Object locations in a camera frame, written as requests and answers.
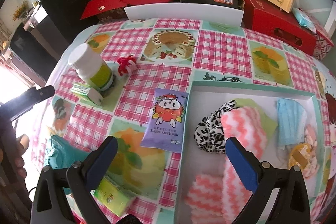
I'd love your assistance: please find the green yellow wipes packet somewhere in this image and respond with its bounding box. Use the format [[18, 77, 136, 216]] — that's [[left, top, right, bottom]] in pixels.
[[93, 176, 136, 217]]

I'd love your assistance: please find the green tissue pack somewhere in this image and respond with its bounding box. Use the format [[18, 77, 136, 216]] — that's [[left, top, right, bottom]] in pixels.
[[71, 83, 104, 106]]

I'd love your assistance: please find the pink floral scrunchie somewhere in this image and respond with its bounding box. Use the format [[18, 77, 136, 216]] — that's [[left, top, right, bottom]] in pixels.
[[288, 124, 319, 178]]

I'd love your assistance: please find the pink white zigzag cloth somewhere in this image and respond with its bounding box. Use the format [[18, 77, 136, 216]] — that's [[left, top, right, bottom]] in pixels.
[[185, 106, 267, 223]]

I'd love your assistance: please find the light green cloth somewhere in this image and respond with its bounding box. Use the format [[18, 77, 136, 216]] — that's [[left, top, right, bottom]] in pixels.
[[234, 98, 278, 141]]

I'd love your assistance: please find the blue face mask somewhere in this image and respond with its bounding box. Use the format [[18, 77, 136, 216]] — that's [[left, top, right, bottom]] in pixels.
[[277, 98, 307, 149]]

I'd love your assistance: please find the leopard print scrunchie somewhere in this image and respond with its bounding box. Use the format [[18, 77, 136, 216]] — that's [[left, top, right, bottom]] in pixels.
[[194, 100, 237, 153]]

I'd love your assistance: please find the purple baby wipes packet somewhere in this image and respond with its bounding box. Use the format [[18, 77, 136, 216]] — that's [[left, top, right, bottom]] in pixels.
[[141, 88, 189, 153]]

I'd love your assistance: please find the orange round soft item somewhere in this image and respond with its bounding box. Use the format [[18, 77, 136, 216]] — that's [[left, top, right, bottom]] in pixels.
[[288, 143, 311, 170]]

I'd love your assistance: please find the person's hand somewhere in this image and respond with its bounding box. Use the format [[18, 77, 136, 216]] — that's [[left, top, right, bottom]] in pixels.
[[0, 134, 30, 180]]

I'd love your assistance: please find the teal heart plastic box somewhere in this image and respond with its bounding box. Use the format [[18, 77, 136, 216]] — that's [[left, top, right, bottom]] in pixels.
[[43, 134, 91, 196]]

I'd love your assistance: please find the black cabinet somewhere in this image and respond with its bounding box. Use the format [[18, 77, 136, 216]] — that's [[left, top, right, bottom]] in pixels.
[[2, 0, 97, 86]]

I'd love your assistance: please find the white pill bottle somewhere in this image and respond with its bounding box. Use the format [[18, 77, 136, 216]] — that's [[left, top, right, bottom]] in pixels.
[[68, 43, 114, 92]]

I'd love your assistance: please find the pink checkered tablecloth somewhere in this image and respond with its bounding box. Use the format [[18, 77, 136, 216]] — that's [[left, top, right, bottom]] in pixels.
[[31, 19, 335, 223]]

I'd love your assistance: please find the red white yarn ornament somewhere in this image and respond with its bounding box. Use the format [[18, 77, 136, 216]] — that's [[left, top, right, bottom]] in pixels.
[[117, 55, 137, 76]]

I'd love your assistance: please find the white teal tray box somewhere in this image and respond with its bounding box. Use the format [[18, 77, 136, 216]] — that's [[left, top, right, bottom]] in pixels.
[[172, 79, 329, 224]]

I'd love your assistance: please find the patterned red box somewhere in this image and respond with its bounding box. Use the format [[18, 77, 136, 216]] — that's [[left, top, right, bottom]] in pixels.
[[301, 9, 336, 62]]

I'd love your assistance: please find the white shelf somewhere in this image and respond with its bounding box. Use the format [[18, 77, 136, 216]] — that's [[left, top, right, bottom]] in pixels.
[[324, 1, 336, 37]]

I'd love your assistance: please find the blue wipes pack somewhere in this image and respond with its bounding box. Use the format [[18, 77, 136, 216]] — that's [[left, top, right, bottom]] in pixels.
[[291, 7, 316, 33]]

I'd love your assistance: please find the red gift box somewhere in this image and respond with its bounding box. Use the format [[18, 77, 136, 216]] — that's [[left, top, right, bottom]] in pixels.
[[243, 0, 316, 56]]

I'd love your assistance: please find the white board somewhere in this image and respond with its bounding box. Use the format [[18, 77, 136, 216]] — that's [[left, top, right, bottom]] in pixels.
[[124, 2, 244, 27]]

